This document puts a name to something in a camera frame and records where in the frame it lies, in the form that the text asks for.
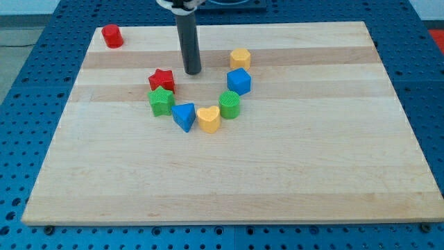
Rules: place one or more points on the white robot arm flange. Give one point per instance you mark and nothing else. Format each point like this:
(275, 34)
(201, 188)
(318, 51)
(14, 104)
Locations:
(180, 7)

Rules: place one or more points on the blue cube block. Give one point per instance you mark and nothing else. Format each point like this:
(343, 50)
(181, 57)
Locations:
(239, 81)

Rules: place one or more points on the yellow heart block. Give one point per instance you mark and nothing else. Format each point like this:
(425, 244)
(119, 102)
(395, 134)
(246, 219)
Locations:
(209, 119)

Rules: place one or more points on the green cylinder block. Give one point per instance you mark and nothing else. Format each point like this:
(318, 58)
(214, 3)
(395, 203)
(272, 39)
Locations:
(229, 104)

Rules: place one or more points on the blue triangle block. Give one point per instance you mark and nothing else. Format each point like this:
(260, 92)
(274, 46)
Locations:
(184, 115)

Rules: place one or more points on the green star block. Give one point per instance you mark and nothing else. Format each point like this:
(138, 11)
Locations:
(161, 101)

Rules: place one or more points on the yellow hexagon block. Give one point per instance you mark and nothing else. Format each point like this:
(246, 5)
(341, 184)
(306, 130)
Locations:
(240, 58)

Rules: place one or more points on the red star block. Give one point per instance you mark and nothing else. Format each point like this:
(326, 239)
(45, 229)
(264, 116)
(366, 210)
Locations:
(162, 78)

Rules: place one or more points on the light wooden board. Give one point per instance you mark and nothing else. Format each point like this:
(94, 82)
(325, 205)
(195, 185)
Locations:
(321, 138)

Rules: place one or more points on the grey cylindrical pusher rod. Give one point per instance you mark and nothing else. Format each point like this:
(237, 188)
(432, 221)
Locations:
(188, 38)

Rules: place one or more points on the red cylinder block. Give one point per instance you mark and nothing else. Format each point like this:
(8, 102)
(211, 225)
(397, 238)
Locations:
(112, 35)

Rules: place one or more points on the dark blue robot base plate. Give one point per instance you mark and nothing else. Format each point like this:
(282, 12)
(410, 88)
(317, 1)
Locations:
(227, 5)

